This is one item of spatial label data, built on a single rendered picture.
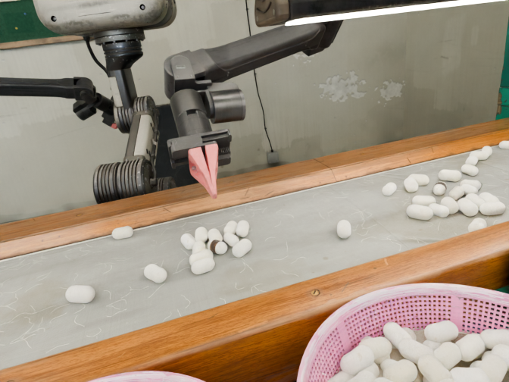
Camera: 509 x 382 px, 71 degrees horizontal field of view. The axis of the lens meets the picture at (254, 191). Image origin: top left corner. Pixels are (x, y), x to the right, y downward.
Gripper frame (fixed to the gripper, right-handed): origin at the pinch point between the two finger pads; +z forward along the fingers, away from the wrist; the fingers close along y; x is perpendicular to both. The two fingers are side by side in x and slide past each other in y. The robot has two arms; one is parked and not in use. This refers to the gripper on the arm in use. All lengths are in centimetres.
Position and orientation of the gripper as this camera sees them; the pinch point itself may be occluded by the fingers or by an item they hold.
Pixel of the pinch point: (213, 192)
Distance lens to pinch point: 55.2
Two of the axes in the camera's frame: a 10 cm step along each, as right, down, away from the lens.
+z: 3.1, 8.4, -4.5
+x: -1.0, 5.0, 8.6
